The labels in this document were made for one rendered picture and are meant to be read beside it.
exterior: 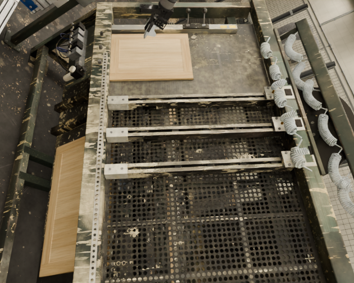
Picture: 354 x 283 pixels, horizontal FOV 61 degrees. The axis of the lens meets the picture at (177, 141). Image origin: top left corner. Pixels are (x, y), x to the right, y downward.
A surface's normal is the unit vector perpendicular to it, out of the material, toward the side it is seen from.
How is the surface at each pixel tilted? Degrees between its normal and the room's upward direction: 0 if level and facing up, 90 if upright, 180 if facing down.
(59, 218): 90
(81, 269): 57
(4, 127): 0
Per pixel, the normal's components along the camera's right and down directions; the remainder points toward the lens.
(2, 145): 0.86, -0.30
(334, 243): 0.05, -0.49
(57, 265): -0.50, -0.39
